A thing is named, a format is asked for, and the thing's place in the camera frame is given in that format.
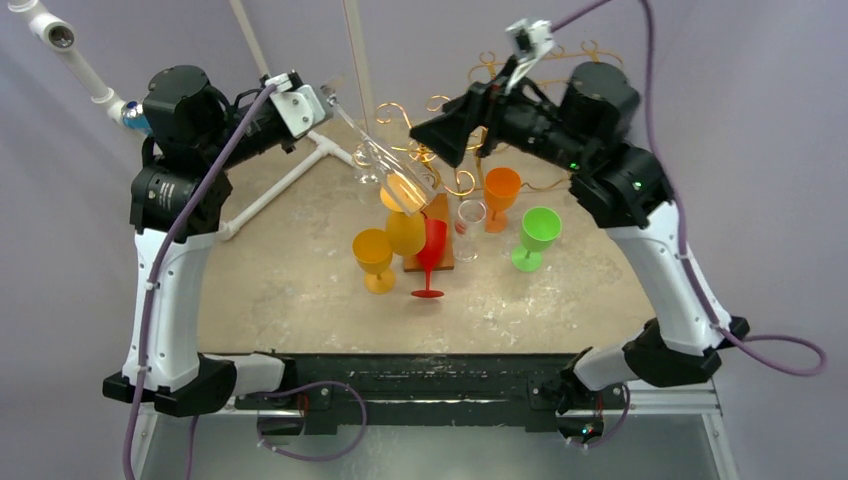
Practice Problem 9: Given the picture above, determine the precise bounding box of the gold scroll wine glass rack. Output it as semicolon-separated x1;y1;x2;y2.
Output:
351;94;488;274

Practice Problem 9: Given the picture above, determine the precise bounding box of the clear wine glass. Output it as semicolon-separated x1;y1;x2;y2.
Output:
454;199;487;262
352;144;381;206
320;75;436;216

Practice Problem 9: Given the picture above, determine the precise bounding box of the orange goblet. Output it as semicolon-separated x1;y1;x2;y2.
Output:
483;167;522;233

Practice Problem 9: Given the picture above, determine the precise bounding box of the red goblet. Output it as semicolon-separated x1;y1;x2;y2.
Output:
411;218;447;299

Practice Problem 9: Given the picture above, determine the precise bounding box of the yellow goblet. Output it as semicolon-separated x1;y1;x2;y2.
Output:
352;228;396;295
380;187;426;257

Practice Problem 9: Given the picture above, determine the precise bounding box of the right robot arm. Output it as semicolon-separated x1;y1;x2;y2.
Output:
410;62;750;412

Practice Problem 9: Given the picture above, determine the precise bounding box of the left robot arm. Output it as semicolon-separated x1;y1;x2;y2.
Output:
102;65;330;417

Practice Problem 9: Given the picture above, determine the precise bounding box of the green goblet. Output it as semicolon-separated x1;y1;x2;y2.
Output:
511;206;562;272

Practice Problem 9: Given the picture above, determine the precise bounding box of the white PVC pipe assembly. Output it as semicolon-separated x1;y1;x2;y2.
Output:
7;1;354;241

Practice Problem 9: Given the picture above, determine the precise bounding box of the gold rectangular wire rack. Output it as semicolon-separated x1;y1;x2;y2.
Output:
442;40;624;197

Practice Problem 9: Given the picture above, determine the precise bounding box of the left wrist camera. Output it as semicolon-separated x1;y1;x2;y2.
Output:
263;70;333;140

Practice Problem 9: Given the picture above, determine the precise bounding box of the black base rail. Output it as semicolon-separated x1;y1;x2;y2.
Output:
234;353;625;436

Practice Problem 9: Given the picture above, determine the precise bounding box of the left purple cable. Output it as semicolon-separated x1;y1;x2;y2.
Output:
121;82;280;480

